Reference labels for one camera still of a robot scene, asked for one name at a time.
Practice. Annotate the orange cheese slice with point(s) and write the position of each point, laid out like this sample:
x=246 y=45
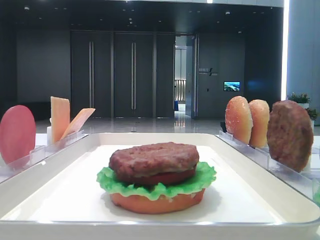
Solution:
x=60 y=117
x=77 y=123

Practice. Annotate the brown meat patty in burger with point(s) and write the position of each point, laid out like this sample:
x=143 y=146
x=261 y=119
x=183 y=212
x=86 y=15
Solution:
x=152 y=159

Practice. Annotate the red tomato slice in burger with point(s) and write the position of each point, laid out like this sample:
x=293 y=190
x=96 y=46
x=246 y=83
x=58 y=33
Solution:
x=166 y=178

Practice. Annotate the green lettuce leaf in burger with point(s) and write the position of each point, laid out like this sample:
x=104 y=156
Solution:
x=203 y=178

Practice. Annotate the upright orange cheese slice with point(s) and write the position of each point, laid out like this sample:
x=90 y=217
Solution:
x=60 y=117

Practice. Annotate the brown meat patty standing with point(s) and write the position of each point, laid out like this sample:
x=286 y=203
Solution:
x=290 y=135

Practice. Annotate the green lettuce leaf on holder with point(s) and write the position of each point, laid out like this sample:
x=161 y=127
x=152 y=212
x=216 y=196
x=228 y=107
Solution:
x=316 y=191

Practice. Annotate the sesame bun half far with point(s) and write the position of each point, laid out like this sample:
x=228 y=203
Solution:
x=238 y=119

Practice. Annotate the sesame bun half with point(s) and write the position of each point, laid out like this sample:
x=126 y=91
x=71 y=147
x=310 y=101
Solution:
x=260 y=113
x=238 y=119

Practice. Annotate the bottom burger bun half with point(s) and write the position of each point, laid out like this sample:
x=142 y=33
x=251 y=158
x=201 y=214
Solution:
x=142 y=205

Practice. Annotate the sesame bun half near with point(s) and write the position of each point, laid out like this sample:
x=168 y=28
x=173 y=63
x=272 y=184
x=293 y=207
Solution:
x=260 y=113

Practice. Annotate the white rectangular serving tray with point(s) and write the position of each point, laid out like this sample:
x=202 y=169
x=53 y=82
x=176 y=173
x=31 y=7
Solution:
x=60 y=199

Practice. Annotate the potted green plant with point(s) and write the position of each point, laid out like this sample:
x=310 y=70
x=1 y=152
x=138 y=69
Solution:
x=304 y=101

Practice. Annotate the wall mounted display screen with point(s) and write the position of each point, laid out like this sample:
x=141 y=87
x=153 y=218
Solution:
x=231 y=86

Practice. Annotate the clear acrylic left rail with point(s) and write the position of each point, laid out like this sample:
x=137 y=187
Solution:
x=40 y=153

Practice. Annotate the clear acrylic rail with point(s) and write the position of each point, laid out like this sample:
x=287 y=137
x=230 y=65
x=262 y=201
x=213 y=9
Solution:
x=40 y=153
x=302 y=182

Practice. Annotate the clear acrylic right rail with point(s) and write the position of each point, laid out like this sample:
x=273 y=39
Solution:
x=302 y=182

